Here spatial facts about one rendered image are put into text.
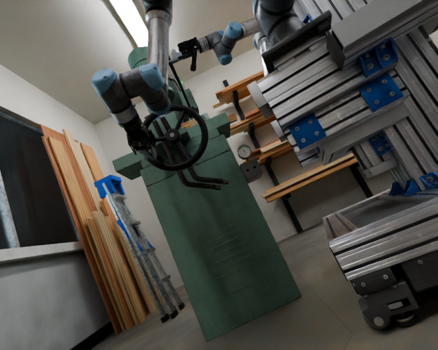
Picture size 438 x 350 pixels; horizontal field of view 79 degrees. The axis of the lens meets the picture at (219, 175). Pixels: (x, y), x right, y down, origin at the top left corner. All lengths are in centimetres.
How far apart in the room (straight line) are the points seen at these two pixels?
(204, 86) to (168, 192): 311
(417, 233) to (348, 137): 38
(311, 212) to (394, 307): 301
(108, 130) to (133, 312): 277
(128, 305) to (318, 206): 253
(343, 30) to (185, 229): 92
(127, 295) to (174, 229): 142
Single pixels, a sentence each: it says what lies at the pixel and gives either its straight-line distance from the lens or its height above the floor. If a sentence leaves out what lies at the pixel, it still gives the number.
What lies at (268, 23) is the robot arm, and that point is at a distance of 105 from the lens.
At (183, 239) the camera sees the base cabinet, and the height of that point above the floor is 42.
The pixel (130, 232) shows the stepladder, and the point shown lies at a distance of 212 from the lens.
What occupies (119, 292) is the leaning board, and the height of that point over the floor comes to 30.
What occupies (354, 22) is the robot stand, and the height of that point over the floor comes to 70.
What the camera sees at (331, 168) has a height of 55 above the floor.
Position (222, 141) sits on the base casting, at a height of 76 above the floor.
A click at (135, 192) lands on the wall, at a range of 401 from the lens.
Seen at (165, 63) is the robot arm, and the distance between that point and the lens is 101.
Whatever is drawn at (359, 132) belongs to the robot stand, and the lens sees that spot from 100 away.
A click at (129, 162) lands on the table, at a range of 134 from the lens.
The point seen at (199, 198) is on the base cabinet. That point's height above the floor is 56.
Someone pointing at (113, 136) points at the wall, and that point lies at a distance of 437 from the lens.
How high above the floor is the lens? 36
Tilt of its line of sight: 12 degrees up
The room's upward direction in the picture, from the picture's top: 25 degrees counter-clockwise
